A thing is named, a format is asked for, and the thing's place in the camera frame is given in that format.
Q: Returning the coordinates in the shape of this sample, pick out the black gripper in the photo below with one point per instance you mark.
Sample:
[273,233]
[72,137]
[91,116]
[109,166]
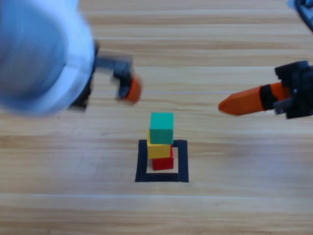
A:
[122,66]
[302,90]

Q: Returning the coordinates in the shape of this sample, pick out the red wooden cube block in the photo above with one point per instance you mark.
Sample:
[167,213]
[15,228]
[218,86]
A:
[163,164]

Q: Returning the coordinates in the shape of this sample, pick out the yellow wooden cube block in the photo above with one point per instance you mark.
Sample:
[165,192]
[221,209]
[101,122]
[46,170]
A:
[159,151]

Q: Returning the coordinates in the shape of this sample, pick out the black tape square outline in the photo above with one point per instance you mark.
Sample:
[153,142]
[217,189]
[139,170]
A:
[161,178]

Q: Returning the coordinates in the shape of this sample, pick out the green wooden cube block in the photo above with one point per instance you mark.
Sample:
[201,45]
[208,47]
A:
[161,129]

